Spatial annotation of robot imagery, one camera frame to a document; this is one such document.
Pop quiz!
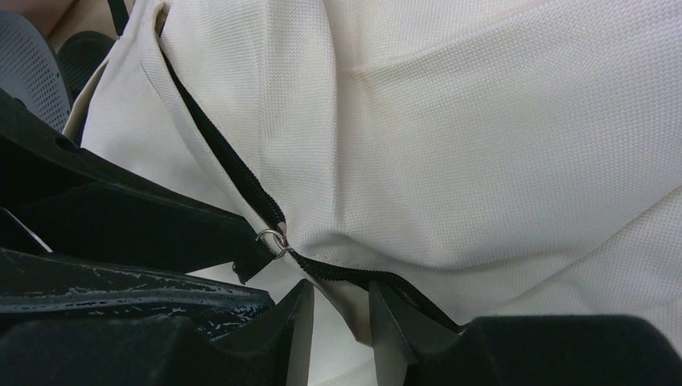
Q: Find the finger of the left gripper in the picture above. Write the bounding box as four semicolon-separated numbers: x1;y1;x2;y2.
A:
1;93;274;282
1;248;274;340

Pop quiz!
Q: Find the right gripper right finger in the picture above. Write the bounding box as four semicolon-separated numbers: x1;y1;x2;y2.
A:
369;284;681;385

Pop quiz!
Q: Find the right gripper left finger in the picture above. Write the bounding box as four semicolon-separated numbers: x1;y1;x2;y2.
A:
1;281;314;385

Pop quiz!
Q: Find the cream canvas backpack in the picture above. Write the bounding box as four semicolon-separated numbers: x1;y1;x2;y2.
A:
65;1;681;385

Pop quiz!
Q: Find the pink translucent storage box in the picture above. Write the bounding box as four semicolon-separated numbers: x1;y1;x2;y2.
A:
1;0;74;35

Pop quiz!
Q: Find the black filament spool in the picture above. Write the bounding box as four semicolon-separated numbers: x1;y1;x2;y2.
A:
1;11;114;132

